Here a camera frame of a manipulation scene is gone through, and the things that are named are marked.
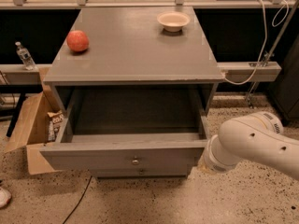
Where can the red apple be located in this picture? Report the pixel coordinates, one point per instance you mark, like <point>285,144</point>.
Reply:
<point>77,41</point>

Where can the metal railing beam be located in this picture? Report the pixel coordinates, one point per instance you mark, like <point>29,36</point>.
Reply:
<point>15,74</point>

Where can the grey wooden drawer cabinet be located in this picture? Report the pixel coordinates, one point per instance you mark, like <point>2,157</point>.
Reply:
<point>129,48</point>

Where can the brown cardboard box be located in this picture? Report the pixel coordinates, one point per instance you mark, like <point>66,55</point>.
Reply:
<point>31,132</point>

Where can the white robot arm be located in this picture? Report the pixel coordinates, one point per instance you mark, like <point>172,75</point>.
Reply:
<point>256,137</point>

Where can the white bowl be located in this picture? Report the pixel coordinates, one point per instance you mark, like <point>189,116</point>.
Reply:
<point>173,21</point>

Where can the grey drawer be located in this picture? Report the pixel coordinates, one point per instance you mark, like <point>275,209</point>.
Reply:
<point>140,172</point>
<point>159,128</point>

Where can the grey top drawer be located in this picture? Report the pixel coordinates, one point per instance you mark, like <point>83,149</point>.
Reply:
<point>159,128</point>

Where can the snack bag in box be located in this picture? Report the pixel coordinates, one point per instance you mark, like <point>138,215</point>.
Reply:
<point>55,122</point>

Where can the yellow foam covered gripper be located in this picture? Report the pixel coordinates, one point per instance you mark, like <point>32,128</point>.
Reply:
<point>212,162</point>

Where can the grey bottom drawer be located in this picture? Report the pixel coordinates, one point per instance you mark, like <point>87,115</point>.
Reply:
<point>140,172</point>

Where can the clear plastic water bottle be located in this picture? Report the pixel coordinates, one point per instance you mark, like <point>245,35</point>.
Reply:
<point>25,56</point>

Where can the slanted metal rod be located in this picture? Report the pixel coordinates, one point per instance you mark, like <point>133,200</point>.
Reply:
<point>254,85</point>

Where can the white and red shoe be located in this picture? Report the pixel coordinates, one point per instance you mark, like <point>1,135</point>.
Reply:
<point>5,197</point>

